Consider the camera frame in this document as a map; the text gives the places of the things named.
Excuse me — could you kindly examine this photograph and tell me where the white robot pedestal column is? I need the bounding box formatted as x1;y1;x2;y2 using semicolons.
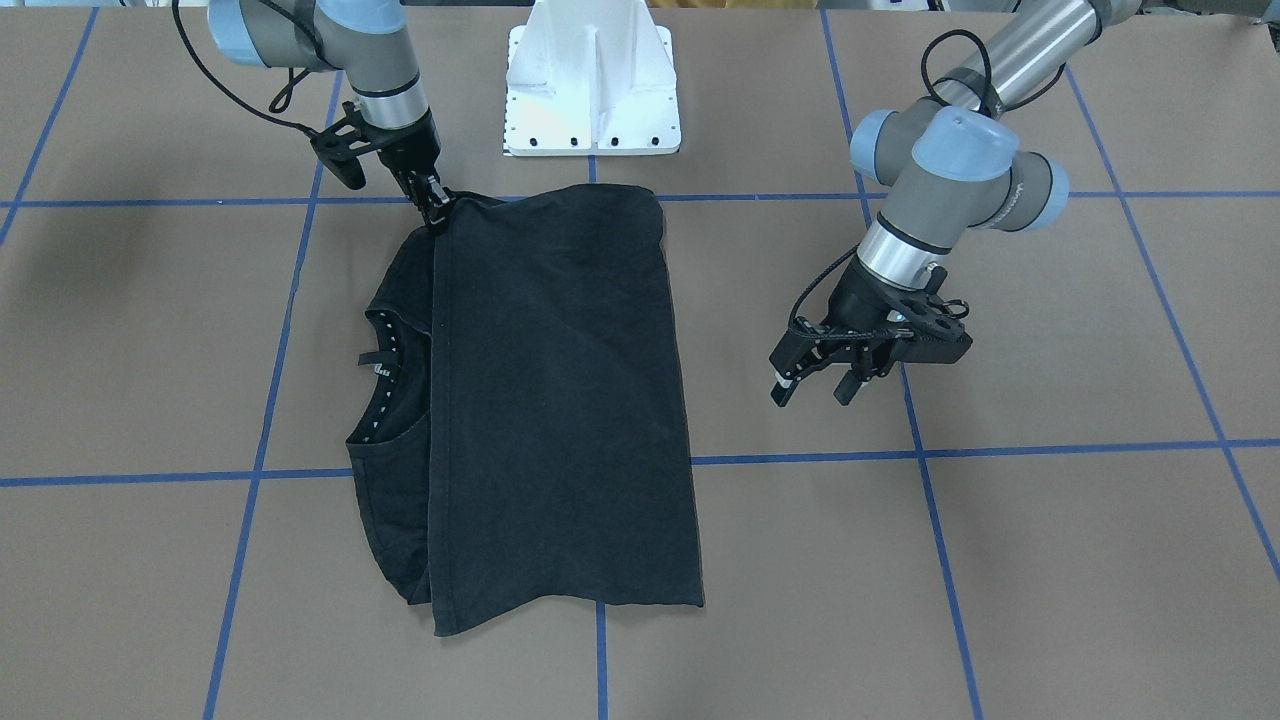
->
503;1;682;158

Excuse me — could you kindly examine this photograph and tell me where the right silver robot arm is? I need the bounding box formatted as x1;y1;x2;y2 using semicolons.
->
207;1;454;228

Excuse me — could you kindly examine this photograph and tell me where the black printed t-shirt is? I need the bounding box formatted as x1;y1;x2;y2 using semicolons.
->
346;184;705;637

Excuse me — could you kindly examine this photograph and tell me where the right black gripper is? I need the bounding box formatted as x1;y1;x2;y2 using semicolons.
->
310;101;453;234

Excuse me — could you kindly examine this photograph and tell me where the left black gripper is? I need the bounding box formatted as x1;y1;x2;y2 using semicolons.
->
769;258;973;407

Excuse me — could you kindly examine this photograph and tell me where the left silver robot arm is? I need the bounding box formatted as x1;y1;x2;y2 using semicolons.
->
771;1;1140;406

